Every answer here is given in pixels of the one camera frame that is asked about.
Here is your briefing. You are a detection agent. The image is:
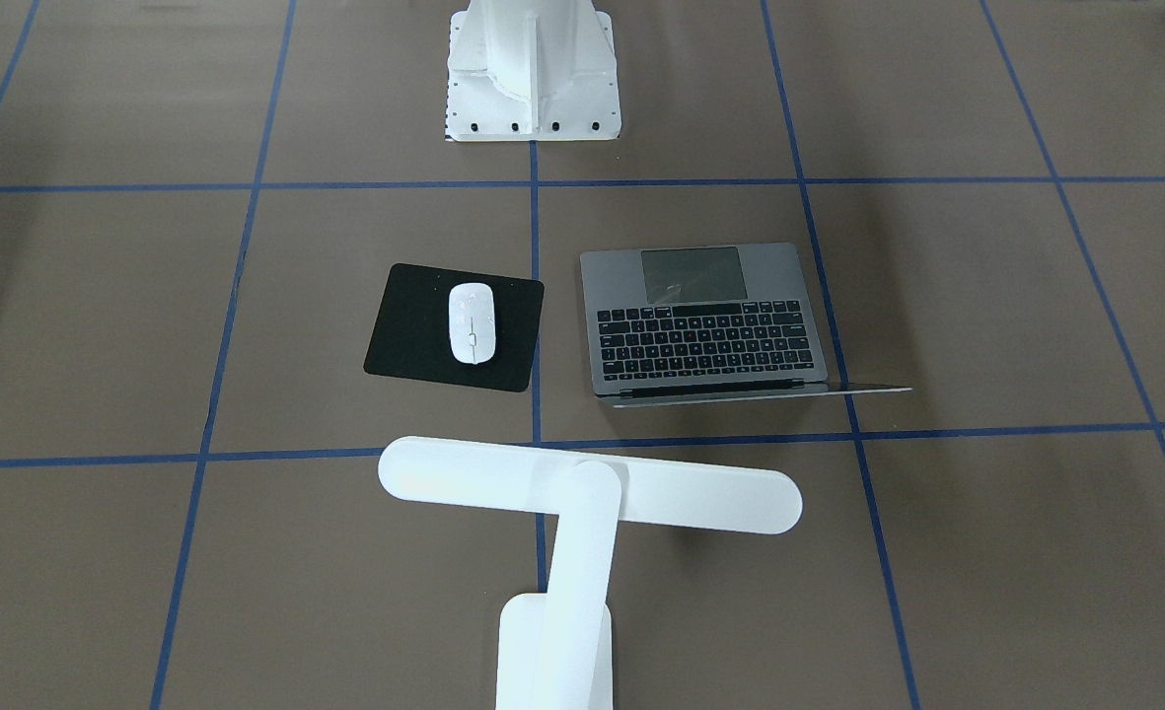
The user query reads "grey laptop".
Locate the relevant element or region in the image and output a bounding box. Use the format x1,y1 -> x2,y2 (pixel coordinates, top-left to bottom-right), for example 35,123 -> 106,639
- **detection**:
579,242 -> 894,408

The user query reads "white computer mouse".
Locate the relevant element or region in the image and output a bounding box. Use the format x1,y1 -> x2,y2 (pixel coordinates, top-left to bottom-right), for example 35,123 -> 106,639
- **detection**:
447,282 -> 497,365

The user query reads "black mouse pad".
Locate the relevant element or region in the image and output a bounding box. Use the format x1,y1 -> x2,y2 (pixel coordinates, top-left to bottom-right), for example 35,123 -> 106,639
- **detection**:
363,262 -> 545,392

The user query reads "white desk lamp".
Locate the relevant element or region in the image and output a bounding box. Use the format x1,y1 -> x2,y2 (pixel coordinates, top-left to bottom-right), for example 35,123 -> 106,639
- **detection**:
377,436 -> 803,709

